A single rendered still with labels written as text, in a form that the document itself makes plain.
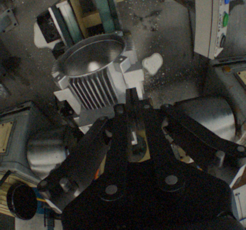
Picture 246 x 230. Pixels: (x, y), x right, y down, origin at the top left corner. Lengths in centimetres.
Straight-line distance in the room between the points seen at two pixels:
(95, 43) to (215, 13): 29
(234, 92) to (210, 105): 13
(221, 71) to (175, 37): 25
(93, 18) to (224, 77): 54
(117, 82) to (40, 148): 43
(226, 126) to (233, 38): 40
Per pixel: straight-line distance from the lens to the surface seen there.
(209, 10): 31
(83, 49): 42
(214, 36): 32
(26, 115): 79
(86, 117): 33
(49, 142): 62
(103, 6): 41
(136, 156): 71
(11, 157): 73
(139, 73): 32
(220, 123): 57
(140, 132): 76
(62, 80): 31
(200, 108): 56
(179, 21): 60
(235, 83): 69
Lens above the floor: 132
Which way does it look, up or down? 40 degrees down
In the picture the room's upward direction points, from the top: 173 degrees clockwise
